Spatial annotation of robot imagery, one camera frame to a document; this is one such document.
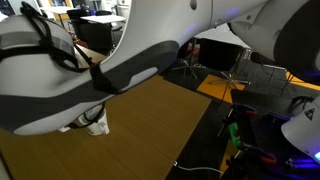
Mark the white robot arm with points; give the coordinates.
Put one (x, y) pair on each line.
(150, 20)

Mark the white mug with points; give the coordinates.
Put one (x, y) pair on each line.
(98, 128)

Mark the black office chair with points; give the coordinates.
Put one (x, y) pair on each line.
(220, 53)
(96, 36)

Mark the green clamp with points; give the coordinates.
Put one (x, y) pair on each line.
(233, 131)

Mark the black clamp stand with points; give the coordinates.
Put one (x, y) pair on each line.
(243, 113)

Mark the white table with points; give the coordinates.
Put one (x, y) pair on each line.
(100, 18)

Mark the light wooden table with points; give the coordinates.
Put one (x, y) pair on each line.
(60, 9)

